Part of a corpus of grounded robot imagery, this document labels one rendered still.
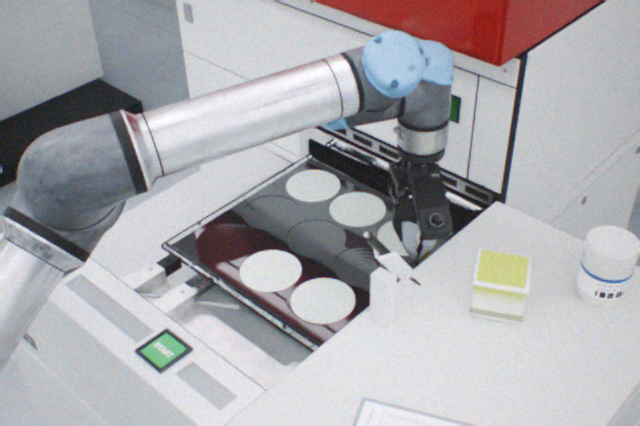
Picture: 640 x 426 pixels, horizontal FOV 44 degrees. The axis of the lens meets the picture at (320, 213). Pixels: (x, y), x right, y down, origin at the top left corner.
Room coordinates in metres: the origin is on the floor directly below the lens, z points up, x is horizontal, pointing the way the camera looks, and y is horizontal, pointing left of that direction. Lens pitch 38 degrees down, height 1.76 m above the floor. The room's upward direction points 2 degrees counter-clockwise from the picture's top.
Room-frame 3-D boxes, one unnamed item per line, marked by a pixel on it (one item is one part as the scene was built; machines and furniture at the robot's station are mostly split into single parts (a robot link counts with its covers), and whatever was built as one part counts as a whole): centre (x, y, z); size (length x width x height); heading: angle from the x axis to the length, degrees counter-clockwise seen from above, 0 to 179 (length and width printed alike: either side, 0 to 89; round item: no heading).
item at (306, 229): (1.03, 0.01, 0.90); 0.34 x 0.34 x 0.01; 46
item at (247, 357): (0.83, 0.18, 0.87); 0.36 x 0.08 x 0.03; 46
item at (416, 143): (0.98, -0.15, 1.14); 0.08 x 0.08 x 0.05
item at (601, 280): (0.82, -0.40, 1.01); 0.07 x 0.07 x 0.10
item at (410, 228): (0.98, -0.14, 0.95); 0.06 x 0.03 x 0.09; 9
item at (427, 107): (0.98, -0.15, 1.21); 0.09 x 0.08 x 0.11; 107
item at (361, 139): (1.20, -0.13, 0.96); 0.44 x 0.01 x 0.02; 46
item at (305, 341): (0.90, 0.13, 0.90); 0.38 x 0.01 x 0.01; 46
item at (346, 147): (1.20, -0.13, 0.89); 0.44 x 0.02 x 0.10; 46
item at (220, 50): (1.33, -0.01, 1.02); 0.82 x 0.03 x 0.40; 46
